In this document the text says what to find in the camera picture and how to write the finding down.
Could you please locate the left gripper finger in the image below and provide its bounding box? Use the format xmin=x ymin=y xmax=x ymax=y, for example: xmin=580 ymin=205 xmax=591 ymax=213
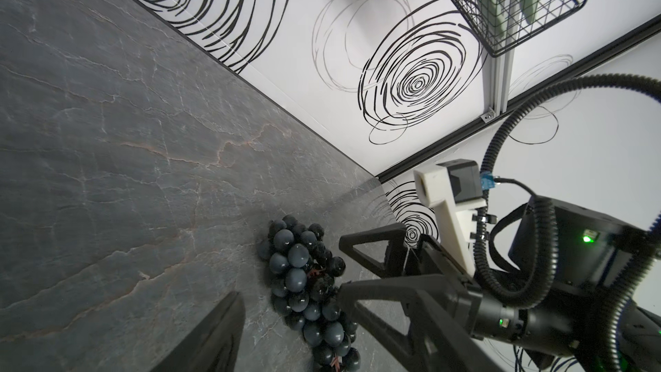
xmin=151 ymin=291 xmax=245 ymax=372

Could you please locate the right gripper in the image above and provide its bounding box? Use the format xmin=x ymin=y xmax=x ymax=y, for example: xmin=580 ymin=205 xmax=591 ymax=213
xmin=337 ymin=235 xmax=589 ymax=371

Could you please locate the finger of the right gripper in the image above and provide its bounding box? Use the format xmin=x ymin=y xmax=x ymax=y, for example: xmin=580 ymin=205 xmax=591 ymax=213
xmin=339 ymin=223 xmax=410 ymax=278

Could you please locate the dark grape bunch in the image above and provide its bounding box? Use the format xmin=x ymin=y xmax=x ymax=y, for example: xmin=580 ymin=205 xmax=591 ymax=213
xmin=258 ymin=215 xmax=361 ymax=371

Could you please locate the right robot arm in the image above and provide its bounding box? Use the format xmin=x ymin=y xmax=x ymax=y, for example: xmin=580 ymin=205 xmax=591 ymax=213
xmin=337 ymin=74 xmax=660 ymax=371

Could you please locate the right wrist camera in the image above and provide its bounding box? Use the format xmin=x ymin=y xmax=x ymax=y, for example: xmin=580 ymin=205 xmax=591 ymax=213
xmin=413 ymin=159 xmax=486 ymax=277

